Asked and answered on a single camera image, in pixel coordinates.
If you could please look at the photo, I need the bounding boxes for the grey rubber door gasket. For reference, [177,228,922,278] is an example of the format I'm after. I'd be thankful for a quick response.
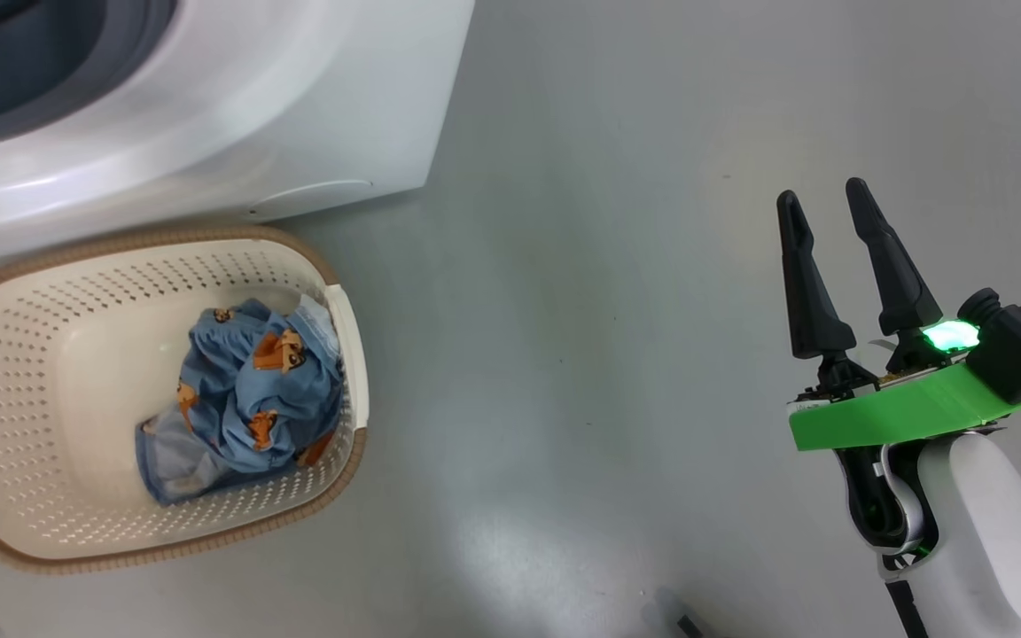
[0,0,179,156]

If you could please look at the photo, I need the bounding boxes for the blue garment small orange prints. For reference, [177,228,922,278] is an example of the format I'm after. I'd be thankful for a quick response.
[136,297,343,506]

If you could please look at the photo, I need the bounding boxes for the round white filter cover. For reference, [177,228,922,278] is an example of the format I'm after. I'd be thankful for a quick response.
[249,180,374,219]

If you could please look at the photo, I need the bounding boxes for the white front-load washing machine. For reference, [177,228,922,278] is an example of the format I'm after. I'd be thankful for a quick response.
[0,0,476,298]

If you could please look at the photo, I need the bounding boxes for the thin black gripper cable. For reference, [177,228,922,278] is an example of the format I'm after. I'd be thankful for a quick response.
[885,580,930,638]

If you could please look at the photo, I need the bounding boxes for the cream perforated laundry basket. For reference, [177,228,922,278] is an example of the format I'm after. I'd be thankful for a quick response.
[0,223,370,575]

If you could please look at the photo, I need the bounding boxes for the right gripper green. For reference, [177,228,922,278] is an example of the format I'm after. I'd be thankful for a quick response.
[776,177,1021,453]

